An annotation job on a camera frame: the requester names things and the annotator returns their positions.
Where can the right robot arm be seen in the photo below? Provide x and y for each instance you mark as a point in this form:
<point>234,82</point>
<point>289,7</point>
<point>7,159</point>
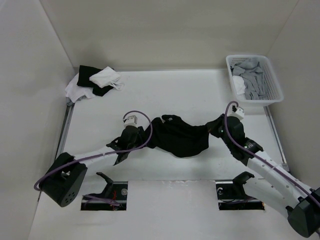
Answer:
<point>296,201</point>

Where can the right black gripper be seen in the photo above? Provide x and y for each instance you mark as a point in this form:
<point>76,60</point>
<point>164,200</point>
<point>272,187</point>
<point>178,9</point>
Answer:
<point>213,125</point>

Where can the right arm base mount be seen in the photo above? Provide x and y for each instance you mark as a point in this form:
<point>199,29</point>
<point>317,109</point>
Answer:
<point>231,195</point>

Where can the white tank top in basket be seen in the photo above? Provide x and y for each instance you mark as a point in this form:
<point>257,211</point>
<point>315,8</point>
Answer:
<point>239,85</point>

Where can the folded black tank top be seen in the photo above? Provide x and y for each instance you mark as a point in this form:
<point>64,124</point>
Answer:
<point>85,72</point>

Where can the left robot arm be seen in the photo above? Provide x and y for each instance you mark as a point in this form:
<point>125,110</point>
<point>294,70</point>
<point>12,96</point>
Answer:
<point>63,181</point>

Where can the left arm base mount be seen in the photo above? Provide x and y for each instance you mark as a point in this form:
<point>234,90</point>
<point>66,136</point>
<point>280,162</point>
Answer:
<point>113,197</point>

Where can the black tank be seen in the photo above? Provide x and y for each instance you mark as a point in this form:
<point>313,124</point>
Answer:
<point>85,72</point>
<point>171,134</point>

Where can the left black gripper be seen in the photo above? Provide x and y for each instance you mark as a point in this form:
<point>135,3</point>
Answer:
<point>142,137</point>

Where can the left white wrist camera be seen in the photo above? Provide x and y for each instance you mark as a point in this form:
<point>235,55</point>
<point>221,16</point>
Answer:
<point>130,121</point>

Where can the folded white tank top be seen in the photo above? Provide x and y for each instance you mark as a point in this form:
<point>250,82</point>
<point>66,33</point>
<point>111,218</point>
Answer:
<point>107,78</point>

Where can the white tank top underneath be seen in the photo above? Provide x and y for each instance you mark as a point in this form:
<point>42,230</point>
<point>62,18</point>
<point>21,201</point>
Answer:
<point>75,93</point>

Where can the grey tank top in basket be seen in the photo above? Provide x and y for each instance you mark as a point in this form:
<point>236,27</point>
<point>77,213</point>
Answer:
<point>253,75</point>

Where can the white plastic laundry basket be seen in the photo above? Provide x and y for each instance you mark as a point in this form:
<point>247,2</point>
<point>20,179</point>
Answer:
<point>274,91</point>

